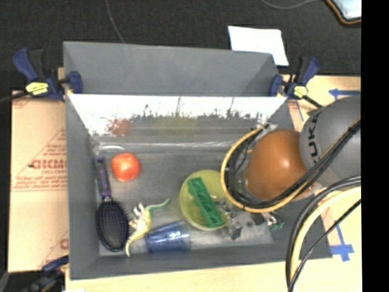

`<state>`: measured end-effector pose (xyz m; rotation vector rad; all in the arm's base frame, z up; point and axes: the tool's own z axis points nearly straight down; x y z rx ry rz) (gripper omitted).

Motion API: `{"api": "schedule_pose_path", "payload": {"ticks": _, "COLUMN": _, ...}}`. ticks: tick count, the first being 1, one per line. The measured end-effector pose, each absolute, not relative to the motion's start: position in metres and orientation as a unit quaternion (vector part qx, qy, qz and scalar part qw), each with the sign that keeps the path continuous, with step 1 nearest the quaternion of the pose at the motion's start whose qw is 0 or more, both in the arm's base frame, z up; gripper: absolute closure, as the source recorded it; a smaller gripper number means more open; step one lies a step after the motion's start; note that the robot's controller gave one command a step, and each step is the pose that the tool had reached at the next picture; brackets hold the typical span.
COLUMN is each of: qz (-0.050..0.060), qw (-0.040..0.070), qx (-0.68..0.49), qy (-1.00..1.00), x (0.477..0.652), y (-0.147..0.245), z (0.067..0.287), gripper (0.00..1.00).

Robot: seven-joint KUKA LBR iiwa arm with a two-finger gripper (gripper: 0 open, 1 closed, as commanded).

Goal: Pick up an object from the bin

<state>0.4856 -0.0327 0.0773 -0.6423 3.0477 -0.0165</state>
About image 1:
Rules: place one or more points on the grey metal bin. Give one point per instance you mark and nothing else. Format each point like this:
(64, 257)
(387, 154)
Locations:
(164, 71)

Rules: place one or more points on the brown cardboard board red print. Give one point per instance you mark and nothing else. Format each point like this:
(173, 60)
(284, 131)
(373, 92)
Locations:
(36, 193)

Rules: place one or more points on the white and yellow toy dinosaur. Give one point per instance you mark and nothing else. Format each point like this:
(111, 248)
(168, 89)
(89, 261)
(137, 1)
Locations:
(143, 224)

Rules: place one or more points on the blue plastic cup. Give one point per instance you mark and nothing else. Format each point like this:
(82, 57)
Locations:
(167, 237)

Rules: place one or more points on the yellow-green plastic bowl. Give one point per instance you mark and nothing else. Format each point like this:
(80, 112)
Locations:
(190, 204)

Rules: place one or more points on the red tomato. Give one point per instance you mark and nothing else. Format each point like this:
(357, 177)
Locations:
(125, 166)

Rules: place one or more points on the green flat block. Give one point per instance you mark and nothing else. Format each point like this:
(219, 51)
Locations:
(205, 201)

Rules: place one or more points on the purple hairbrush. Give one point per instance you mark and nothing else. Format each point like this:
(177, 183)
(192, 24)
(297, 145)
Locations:
(111, 224)

